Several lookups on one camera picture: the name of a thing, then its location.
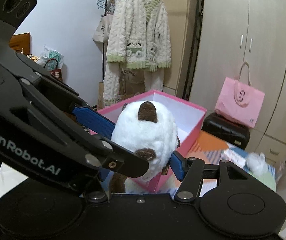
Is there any white tissue pack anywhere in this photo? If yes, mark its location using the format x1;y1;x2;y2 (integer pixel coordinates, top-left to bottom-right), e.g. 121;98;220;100
221;148;246;168

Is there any grey wooden wardrobe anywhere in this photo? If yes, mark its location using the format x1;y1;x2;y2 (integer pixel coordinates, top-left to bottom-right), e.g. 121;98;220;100
189;0;286;165

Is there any pink cardboard box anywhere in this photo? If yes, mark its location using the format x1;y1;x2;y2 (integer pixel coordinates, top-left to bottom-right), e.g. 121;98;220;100
99;90;206;193

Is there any black clothes rack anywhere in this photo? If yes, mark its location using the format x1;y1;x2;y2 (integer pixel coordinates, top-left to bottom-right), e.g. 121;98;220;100
103;0;203;106

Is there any black suitcase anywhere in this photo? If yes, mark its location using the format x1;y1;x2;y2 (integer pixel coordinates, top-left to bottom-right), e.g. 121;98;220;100
202;113;250;150

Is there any beige canvas tote bag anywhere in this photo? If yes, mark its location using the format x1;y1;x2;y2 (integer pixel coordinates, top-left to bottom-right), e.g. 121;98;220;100
92;0;115;44

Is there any brown paper bag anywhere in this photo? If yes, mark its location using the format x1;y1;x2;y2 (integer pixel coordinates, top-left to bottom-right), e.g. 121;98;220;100
97;82;105;110

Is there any white mesh bath sponge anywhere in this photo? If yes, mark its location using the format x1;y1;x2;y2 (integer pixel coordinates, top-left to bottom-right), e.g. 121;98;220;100
246;153;268;177

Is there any cream knit cardigan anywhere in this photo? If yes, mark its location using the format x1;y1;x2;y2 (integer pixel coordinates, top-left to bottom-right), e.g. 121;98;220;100
103;0;172;106

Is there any pink tote bag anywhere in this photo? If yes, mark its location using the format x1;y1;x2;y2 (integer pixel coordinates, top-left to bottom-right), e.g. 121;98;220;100
214;61;266;129

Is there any wooden side cabinet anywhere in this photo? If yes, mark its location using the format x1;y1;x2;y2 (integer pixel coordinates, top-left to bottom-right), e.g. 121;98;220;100
9;32;64;82

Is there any beige tall cabinet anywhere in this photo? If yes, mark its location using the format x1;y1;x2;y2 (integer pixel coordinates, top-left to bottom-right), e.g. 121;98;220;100
163;0;202;98

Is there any white brown plush dog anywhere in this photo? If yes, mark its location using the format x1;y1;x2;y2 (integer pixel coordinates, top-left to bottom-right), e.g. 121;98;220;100
111;101;180;183

